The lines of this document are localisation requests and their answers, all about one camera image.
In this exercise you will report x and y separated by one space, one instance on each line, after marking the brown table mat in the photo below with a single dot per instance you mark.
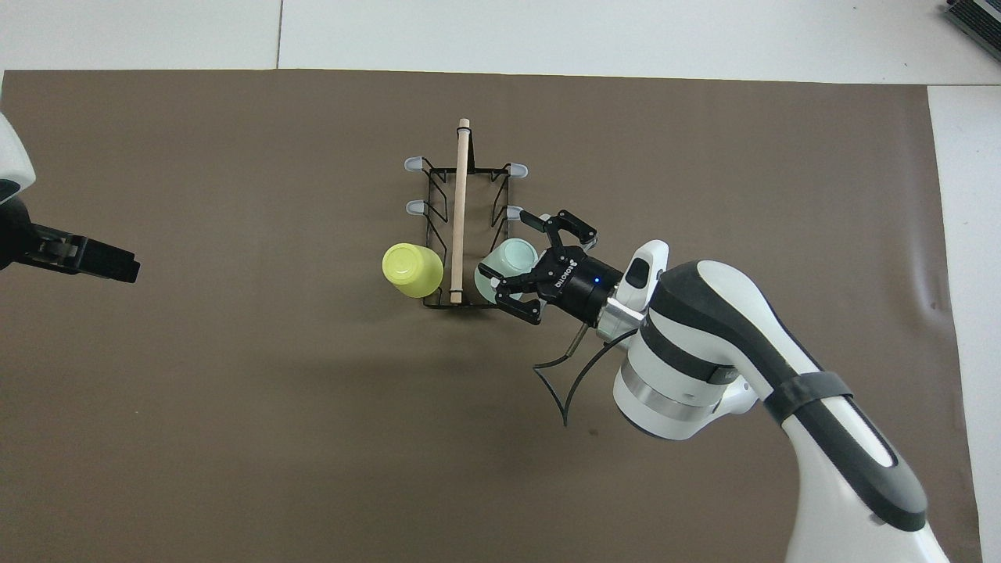
235 430

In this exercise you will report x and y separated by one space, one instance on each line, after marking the yellow cup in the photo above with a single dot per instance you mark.
410 270

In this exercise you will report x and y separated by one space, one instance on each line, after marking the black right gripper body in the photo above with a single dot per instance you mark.
583 285

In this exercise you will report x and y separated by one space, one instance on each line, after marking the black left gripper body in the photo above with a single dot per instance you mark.
14 238

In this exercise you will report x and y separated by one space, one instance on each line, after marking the dark grey device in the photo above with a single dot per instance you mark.
977 16

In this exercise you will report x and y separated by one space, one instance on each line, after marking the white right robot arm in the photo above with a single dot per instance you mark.
704 328

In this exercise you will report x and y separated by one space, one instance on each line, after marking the pale green cup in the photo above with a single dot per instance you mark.
512 258

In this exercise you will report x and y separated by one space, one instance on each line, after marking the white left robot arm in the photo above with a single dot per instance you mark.
12 160

